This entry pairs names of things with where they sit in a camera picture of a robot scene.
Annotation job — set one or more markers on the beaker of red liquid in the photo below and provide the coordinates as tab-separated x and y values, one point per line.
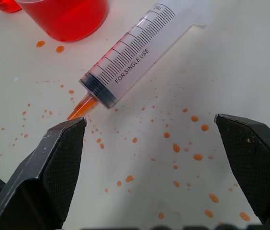
70	16

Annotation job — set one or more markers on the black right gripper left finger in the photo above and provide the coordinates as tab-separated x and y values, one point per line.
41	172

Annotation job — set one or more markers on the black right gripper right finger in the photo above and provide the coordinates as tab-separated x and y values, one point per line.
257	167

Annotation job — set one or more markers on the red liquid container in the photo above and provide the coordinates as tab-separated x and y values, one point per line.
7	5

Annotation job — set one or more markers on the large clear plastic syringe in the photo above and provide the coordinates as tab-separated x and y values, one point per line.
135	52

